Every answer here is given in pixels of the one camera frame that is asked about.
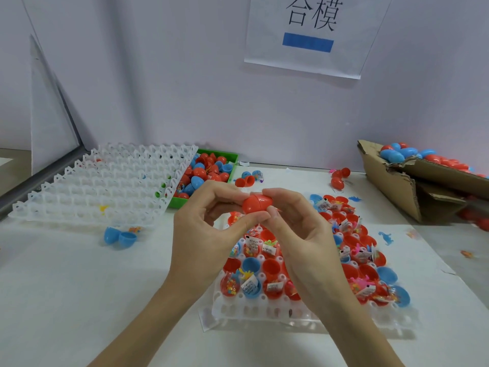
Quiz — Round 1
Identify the person's right hand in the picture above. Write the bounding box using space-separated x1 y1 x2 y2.
260 187 360 310

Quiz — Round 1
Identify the person's left hand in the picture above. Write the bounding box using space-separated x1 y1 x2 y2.
164 180 272 299

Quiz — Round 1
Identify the small capsule cluster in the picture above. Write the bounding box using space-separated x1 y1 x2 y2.
234 169 264 188

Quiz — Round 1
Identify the blue egg shell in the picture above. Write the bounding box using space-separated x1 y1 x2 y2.
104 227 139 249

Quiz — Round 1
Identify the clear plastic egg tray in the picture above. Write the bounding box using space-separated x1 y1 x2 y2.
206 191 417 333
9 143 200 228

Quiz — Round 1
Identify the cardboard box of capsules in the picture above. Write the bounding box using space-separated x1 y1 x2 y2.
358 140 489 225

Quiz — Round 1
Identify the pile of finished eggs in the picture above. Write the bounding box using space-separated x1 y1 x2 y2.
379 143 489 176

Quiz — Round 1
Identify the person's right forearm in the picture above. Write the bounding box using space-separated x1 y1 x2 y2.
321 290 406 367

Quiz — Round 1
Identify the small white paper slip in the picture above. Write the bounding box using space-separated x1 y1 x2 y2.
199 308 216 330

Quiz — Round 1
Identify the green plastic tray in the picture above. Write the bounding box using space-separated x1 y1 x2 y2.
168 149 239 209

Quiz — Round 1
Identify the clear triangular panel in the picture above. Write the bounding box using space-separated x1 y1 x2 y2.
29 36 81 174

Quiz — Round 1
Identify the white paper sign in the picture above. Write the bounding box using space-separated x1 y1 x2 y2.
244 0 394 80

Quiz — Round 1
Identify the grey metal rail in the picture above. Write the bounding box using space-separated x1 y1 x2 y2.
0 145 89 219

